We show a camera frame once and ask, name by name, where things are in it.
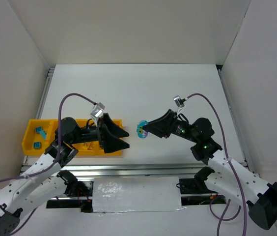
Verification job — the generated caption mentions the yellow striped lego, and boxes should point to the yellow striped lego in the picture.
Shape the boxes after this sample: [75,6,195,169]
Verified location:
[83,142,95,150]

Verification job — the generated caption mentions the teal decorated round lego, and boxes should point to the teal decorated round lego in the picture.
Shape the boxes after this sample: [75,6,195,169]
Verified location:
[136,120,148,139]

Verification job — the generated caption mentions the light blue small lego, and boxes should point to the light blue small lego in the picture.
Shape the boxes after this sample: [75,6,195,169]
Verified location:
[35,126,43,134]

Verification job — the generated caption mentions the blue two-by-two lego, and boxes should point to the blue two-by-two lego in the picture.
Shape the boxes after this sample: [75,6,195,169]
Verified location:
[33,142,42,149]

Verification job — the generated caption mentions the blue long lego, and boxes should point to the blue long lego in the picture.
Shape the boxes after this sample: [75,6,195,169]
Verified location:
[39,129,47,140]

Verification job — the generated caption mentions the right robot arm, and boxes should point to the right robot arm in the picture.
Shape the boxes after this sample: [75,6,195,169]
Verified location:
[142,110,277,230]

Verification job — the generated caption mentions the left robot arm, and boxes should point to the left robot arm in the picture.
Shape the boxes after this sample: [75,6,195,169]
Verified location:
[0,113,130,236]

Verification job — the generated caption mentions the white taped sheet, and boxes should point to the white taped sheet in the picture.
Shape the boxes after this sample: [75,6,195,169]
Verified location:
[92,177,182,213]

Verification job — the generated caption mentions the yellow three-compartment bin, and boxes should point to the yellow three-compartment bin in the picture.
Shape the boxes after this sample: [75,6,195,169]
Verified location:
[22,119,122,157]

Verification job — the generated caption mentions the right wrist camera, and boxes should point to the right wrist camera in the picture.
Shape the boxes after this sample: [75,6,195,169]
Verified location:
[173,95,187,115]

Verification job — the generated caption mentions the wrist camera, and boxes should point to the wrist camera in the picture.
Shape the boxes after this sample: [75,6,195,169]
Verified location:
[90,103,105,124]
[173,95,187,115]

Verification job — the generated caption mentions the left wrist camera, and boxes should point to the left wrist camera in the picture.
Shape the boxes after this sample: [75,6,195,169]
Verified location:
[90,103,105,124]

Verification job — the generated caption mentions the aluminium rail frame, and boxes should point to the aluminium rail frame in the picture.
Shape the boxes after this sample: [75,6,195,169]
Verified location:
[22,64,256,212]

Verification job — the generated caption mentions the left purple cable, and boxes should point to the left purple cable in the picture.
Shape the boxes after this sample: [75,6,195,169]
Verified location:
[0,92,97,234]

